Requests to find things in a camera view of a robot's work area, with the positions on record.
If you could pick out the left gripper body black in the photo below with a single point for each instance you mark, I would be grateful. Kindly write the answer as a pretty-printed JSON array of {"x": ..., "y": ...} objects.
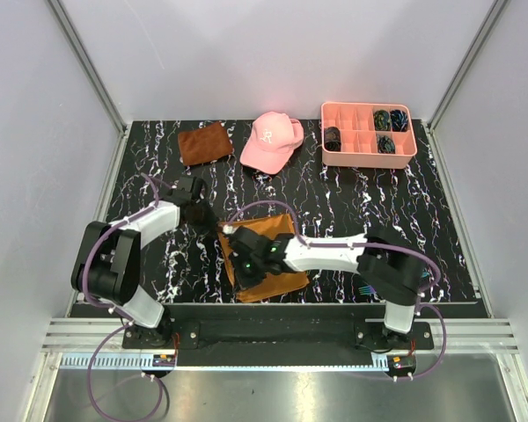
[{"x": 203, "y": 215}]

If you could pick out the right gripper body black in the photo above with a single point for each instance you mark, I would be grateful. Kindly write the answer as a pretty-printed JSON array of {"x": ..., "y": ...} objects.
[{"x": 248, "y": 272}]

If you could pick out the orange cloth napkin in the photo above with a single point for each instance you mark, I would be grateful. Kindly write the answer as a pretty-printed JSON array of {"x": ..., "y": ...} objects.
[{"x": 273, "y": 285}]

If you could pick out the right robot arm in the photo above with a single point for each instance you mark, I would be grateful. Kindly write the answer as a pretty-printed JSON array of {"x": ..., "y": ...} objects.
[{"x": 394, "y": 271}]

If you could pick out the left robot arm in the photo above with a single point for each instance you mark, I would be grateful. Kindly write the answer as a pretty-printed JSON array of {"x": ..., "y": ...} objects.
[{"x": 107, "y": 270}]

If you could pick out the brown folded cloth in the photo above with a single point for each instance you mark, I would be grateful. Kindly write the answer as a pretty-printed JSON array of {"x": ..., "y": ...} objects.
[{"x": 204, "y": 145}]

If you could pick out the pink baseball cap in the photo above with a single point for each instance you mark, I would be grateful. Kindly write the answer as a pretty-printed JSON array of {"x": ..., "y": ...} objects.
[{"x": 272, "y": 142}]

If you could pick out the iridescent rainbow fork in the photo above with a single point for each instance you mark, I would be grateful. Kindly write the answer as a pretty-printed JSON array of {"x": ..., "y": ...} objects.
[{"x": 369, "y": 290}]

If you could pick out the dark rolled sock left compartment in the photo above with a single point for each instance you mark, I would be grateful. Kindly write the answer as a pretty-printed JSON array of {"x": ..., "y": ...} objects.
[{"x": 332, "y": 139}]

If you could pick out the pink divided organizer tray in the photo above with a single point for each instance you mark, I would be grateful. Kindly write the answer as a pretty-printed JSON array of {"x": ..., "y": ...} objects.
[{"x": 359, "y": 137}]

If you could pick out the teal patterned rolled sock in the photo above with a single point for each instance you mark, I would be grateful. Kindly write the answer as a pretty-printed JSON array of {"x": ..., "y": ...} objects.
[{"x": 385, "y": 145}]

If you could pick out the green patterned rolled sock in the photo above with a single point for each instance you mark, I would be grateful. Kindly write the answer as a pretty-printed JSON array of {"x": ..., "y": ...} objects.
[{"x": 382, "y": 120}]

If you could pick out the blue patterned rolled sock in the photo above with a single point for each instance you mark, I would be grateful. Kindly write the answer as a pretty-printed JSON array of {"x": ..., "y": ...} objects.
[{"x": 399, "y": 120}]

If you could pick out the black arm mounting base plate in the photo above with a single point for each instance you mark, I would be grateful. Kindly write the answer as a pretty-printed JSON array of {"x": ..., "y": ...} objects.
[{"x": 278, "y": 335}]

